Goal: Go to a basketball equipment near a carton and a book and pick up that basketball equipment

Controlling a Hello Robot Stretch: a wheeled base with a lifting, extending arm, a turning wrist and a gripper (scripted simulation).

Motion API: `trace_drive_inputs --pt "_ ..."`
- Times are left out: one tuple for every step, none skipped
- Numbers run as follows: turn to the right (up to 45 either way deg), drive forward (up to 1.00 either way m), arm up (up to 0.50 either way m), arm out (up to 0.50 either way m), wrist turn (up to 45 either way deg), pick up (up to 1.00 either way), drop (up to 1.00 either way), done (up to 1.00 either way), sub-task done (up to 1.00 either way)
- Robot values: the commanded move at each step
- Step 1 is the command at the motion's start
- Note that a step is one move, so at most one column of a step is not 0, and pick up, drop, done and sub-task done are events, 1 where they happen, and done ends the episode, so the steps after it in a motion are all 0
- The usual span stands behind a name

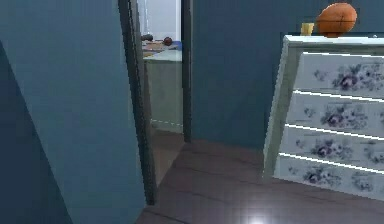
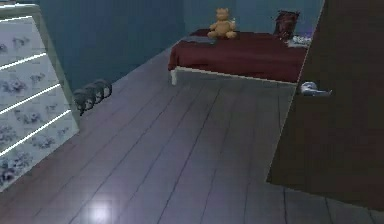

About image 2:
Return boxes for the silver door handle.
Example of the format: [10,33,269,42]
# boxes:
[298,81,333,98]

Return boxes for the bed with dark red cover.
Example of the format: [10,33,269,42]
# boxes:
[167,28,309,88]

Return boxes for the grey dumbbell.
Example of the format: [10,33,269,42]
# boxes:
[72,78,113,117]

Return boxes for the white flowered chest of drawers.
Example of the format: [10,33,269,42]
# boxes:
[0,3,81,193]

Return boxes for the dark grey book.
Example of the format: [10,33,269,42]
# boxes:
[180,35,218,46]

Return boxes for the white patterned cloth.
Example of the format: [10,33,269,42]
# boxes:
[285,34,313,49]

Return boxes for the dark brown room door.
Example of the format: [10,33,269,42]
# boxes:
[265,0,384,212]

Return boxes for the dark red pillow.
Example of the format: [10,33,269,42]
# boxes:
[273,10,301,42]

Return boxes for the tan teddy bear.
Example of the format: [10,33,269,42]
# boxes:
[206,7,238,40]

